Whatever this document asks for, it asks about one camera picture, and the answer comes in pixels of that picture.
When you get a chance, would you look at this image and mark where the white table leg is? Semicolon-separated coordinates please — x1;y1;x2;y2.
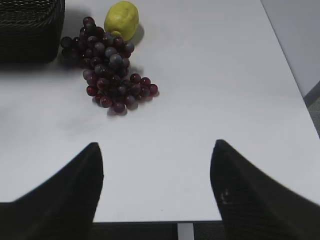
177;223;195;240

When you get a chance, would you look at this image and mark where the dark red grape bunch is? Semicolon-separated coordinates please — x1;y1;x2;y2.
60;16;159;115

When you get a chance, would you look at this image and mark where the black wicker basket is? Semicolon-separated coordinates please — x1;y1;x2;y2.
0;0;65;64

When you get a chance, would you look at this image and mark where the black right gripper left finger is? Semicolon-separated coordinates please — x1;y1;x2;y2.
0;142;104;240

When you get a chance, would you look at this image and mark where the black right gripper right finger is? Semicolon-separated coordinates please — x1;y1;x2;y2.
210;139;320;240

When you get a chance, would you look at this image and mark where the yellow lemon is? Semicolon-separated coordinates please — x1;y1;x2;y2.
104;0;140;42

